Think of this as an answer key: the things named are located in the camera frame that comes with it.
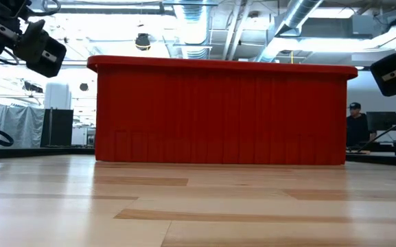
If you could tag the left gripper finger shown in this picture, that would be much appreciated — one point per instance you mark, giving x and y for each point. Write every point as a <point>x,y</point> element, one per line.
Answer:
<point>33,30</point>

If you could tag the red plastic bin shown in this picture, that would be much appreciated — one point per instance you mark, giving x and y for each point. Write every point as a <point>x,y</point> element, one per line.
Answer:
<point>218,113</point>

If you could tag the white cylindrical tank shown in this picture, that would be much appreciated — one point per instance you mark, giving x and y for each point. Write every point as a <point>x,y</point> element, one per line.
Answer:
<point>57,97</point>

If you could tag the small black round fixture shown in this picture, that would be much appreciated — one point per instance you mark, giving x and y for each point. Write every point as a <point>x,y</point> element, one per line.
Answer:
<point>83,87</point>

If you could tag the black computer monitor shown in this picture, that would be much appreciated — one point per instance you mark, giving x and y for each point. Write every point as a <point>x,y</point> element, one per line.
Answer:
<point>383,120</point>

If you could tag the grey ceiling unit box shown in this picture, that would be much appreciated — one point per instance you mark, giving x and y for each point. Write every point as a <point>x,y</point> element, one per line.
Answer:
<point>364,25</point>

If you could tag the person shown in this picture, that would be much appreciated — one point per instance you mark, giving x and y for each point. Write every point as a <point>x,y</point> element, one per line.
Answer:
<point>357,128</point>

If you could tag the black cabinet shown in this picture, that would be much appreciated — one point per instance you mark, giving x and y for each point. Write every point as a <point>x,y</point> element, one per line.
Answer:
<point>60,128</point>

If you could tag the dark desk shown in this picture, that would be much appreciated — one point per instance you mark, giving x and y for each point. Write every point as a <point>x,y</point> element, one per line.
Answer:
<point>383,145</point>

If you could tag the grey curtain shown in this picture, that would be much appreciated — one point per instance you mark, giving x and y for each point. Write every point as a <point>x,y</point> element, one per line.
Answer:
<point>22,125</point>

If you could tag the black ceiling dome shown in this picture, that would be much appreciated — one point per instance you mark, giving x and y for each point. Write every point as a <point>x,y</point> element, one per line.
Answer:
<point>142,42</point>

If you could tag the black aluminium table frame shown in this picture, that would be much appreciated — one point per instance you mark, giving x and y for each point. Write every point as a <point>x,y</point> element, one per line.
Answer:
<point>29,152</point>

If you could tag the silver round ceiling duct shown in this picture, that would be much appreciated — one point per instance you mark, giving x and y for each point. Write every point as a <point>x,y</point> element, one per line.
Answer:
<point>300,10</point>

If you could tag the silver ribbed ceiling duct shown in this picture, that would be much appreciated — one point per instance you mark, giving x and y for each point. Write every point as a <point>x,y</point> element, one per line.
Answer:
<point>194,13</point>

